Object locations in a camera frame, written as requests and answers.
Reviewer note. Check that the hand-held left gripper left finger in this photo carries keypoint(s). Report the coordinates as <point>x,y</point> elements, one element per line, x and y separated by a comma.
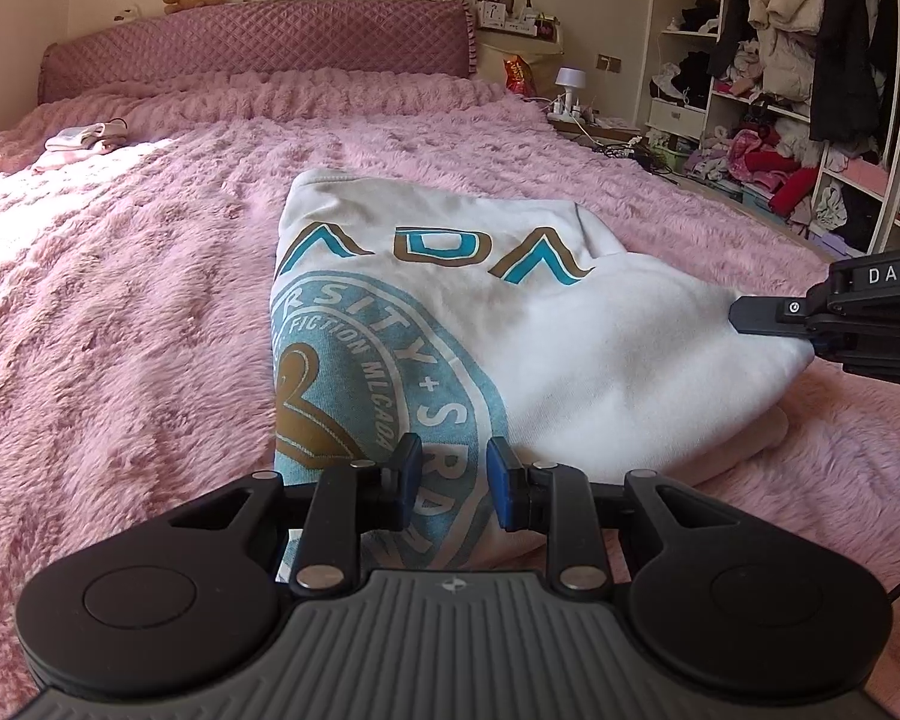
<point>409,480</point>

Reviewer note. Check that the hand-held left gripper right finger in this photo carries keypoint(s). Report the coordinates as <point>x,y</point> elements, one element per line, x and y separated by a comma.
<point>501,484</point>

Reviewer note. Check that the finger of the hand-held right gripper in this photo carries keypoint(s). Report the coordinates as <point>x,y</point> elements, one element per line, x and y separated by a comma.
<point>769,313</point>

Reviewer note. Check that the white printed sweatshirt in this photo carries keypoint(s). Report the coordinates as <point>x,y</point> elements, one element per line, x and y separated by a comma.
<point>570,345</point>

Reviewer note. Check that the pile of assorted clothes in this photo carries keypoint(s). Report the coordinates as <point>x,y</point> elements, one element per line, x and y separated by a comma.
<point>750,157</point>

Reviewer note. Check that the folded pink and white clothes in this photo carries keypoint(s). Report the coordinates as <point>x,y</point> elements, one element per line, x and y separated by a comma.
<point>82,137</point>

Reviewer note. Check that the red garment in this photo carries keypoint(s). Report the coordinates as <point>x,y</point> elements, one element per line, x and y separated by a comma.
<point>791,191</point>

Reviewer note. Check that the green storage bin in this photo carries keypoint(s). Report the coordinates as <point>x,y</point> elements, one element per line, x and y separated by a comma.
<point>666,155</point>

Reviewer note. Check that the white open shelf unit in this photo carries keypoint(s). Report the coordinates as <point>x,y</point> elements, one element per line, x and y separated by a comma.
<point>682,116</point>

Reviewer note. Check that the wooden nightstand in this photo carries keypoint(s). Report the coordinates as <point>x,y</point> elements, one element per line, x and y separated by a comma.
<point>607,126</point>

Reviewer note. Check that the black hanging coat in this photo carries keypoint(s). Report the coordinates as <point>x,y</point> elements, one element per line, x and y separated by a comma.
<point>844,45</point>

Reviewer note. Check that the white table lamp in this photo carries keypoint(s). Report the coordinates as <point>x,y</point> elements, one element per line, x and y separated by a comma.
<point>570,82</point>

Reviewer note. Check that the beige puffy jacket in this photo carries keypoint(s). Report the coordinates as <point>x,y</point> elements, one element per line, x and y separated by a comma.
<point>784,7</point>

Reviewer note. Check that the pink fluffy blanket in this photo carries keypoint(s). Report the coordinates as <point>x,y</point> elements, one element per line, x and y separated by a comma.
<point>120,300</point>

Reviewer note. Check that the red snack bag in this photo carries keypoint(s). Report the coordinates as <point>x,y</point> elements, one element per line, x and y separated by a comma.
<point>518,75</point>

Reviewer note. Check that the cream desktop organizer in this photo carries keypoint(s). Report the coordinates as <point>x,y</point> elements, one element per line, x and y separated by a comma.
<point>517,15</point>

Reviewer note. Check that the purple quilted headboard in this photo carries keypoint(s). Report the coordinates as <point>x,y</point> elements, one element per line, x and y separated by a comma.
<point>255,41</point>

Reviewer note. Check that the small white plush toy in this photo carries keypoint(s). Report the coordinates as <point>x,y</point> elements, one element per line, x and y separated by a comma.
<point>126,14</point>

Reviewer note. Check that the brass wall socket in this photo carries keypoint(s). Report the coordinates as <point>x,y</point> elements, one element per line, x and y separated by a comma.
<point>608,63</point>

